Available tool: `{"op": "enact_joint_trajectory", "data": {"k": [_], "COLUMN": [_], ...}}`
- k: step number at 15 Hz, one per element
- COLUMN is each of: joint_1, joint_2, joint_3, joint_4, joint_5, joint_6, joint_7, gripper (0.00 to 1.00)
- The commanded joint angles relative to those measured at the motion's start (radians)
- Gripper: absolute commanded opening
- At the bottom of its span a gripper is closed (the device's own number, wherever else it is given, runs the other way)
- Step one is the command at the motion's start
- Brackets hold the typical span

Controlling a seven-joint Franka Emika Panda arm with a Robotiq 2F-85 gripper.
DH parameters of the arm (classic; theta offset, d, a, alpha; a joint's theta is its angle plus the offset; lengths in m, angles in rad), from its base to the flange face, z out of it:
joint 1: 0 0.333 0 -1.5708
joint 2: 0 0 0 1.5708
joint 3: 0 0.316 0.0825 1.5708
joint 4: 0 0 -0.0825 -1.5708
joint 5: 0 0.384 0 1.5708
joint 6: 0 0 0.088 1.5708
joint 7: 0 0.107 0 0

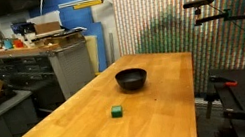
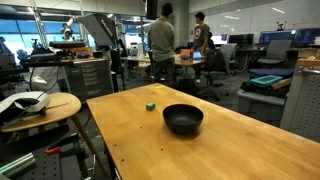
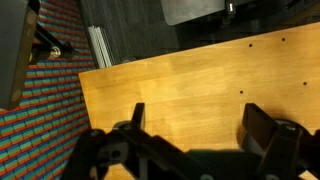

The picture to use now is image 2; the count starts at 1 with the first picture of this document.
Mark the black perforated breadboard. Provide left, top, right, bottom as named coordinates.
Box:
left=0, top=132, right=92, bottom=180

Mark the wooden plank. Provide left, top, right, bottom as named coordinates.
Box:
left=271, top=77, right=293, bottom=90

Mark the dark computer monitor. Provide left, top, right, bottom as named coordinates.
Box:
left=228, top=33, right=255, bottom=47

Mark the grey office chair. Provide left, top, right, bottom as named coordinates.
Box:
left=257, top=39, right=293, bottom=70

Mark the orange handled tool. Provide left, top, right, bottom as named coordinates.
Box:
left=44, top=145, right=63, bottom=156

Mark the grey drawer cabinet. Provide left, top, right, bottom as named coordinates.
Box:
left=63, top=58, right=115, bottom=103

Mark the person in shield print shirt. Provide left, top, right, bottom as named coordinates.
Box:
left=191, top=11, right=212, bottom=84

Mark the black fabric pile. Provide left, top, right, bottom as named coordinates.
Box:
left=239, top=79, right=291, bottom=100

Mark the black softbox light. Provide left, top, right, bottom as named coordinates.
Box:
left=77, top=13, right=118, bottom=48

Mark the blue cushion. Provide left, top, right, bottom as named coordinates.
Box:
left=248, top=68, right=295, bottom=80

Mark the black office chair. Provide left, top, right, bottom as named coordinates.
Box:
left=199, top=43, right=238, bottom=102

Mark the black bowl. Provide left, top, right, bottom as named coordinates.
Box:
left=162, top=103, right=204, bottom=136

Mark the wide blue screen monitor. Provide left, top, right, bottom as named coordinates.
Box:
left=258, top=29, right=298, bottom=46

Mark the teal tray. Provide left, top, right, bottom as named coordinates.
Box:
left=250, top=74, right=284, bottom=88

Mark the round wooden side table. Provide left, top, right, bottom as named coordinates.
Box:
left=0, top=92, right=109, bottom=176

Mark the flat black device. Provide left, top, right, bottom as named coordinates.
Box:
left=48, top=40, right=86, bottom=50

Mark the white VR headset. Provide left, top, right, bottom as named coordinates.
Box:
left=0, top=91, right=51, bottom=123

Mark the orange box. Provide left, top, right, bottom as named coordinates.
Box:
left=179, top=48, right=195, bottom=63

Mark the laptop with blue screen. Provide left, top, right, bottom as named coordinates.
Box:
left=193, top=50, right=204, bottom=61

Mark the person in grey shirt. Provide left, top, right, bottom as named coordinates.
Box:
left=147, top=2, right=177, bottom=88

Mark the bright screen monitor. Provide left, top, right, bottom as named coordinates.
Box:
left=210, top=34, right=230, bottom=46

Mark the green metal cylinder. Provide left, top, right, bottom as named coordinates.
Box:
left=0, top=152, right=37, bottom=178

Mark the perforated metal cabinet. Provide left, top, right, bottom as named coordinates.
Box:
left=279, top=58, right=320, bottom=144

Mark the grey storage bin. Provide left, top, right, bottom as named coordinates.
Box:
left=237, top=88, right=287, bottom=127

